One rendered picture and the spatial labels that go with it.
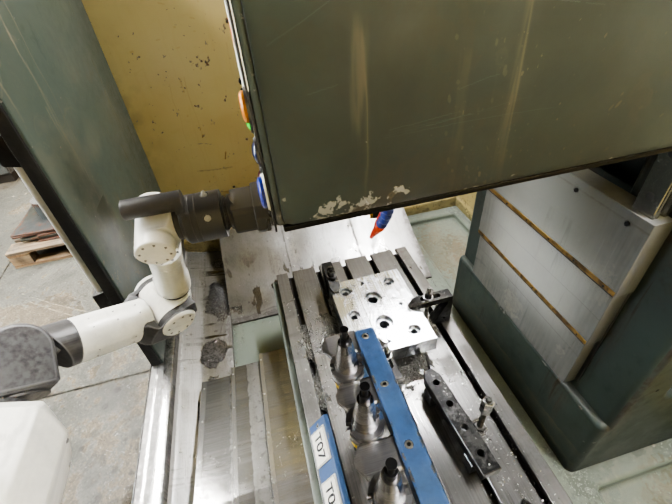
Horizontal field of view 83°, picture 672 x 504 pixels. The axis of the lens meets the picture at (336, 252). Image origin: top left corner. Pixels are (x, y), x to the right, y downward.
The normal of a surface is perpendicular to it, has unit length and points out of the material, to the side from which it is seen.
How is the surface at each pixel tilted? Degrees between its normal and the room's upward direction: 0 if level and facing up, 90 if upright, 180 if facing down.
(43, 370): 49
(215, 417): 8
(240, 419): 8
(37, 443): 68
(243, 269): 24
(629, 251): 90
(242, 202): 0
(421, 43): 90
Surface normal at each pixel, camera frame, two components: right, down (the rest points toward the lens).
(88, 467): -0.07, -0.77
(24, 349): 0.69, -0.46
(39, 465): 0.87, -0.48
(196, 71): 0.25, 0.61
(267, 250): 0.05, -0.45
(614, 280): -0.97, 0.21
